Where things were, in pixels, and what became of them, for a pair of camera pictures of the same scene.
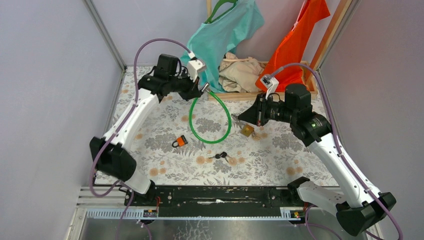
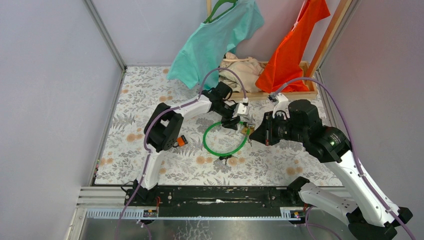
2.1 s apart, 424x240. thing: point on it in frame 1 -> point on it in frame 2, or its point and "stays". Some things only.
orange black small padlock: x=181 y=141 stays
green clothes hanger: x=220 y=2 stays
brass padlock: x=247 y=130 stays
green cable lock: x=204 y=88 -> x=248 y=125
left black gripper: x=192 y=91 -> x=230 y=123
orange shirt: x=291 y=49 stays
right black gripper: x=256 y=114 -> x=264 y=133
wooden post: x=327 y=38 stays
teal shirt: x=211 y=42 stays
